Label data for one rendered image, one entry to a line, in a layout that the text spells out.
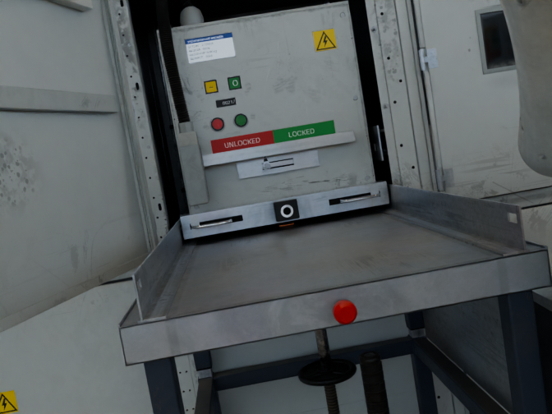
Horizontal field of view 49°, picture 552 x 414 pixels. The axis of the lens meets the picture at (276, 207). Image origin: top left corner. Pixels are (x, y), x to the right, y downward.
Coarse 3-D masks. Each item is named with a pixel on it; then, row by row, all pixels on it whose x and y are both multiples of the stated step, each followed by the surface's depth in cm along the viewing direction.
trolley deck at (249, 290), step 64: (192, 256) 136; (256, 256) 122; (320, 256) 110; (384, 256) 101; (448, 256) 93; (512, 256) 87; (128, 320) 86; (192, 320) 84; (256, 320) 85; (320, 320) 85
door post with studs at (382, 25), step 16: (368, 0) 150; (384, 0) 150; (368, 16) 150; (384, 16) 150; (384, 32) 150; (384, 48) 151; (384, 64) 151; (400, 64) 151; (384, 80) 152; (400, 80) 152; (384, 96) 152; (400, 96) 152; (384, 112) 152; (400, 112) 152; (384, 128) 153; (400, 128) 153; (400, 144) 153; (400, 160) 153; (400, 176) 154; (416, 176) 154; (448, 400) 160
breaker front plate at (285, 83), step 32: (192, 32) 151; (224, 32) 152; (256, 32) 152; (288, 32) 153; (192, 64) 152; (224, 64) 152; (256, 64) 153; (288, 64) 154; (320, 64) 154; (352, 64) 155; (192, 96) 152; (224, 96) 153; (256, 96) 154; (288, 96) 154; (320, 96) 155; (352, 96) 155; (224, 128) 154; (256, 128) 154; (352, 128) 156; (256, 160) 155; (320, 160) 156; (352, 160) 157; (224, 192) 155; (256, 192) 156; (288, 192) 156
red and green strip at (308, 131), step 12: (264, 132) 154; (276, 132) 155; (288, 132) 155; (300, 132) 155; (312, 132) 155; (324, 132) 156; (216, 144) 154; (228, 144) 154; (240, 144) 154; (252, 144) 154; (264, 144) 155
